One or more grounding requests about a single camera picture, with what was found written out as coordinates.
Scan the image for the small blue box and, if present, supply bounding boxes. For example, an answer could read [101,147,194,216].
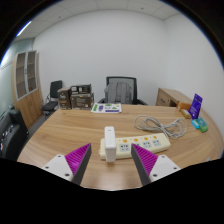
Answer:
[190,118,200,130]

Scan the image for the ceiling light strip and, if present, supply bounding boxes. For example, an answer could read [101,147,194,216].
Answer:
[15,20,33,38]

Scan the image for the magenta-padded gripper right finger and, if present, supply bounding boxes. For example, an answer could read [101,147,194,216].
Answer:
[130,143,182,187]

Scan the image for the orange box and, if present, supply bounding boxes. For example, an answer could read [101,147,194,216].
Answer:
[176,100,192,112]

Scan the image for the printed paper sheet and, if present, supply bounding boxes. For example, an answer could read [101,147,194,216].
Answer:
[90,102,123,114]

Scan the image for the small dark brown box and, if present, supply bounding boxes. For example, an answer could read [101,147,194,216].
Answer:
[57,87,73,111]

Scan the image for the black visitor chair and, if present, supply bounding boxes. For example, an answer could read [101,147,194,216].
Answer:
[41,79,64,118]

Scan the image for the white charger block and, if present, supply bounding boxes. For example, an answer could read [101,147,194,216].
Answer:
[104,125,118,163]

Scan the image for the cream power strip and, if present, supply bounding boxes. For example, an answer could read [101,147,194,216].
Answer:
[98,132,172,160]

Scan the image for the wooden side desk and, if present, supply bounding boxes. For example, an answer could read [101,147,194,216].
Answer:
[155,87,193,108]

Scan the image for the small tan box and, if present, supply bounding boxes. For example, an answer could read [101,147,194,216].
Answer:
[181,109,193,120]

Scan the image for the black mesh office chair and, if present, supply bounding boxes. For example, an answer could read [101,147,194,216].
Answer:
[98,76,148,106]

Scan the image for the purple standing packet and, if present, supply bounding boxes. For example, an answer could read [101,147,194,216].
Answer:
[188,93,204,120]

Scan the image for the black sofa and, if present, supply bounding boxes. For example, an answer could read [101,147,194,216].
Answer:
[0,108,30,161]

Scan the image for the grey backpack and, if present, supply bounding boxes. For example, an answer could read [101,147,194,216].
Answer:
[103,81,133,105]

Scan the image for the grey coiled cable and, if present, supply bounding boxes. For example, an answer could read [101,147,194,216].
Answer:
[133,114,188,139]

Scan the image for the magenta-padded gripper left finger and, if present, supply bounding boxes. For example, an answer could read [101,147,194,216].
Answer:
[41,143,93,186]

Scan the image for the wooden cabinet with glass doors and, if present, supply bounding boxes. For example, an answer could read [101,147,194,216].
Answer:
[10,49,44,130]

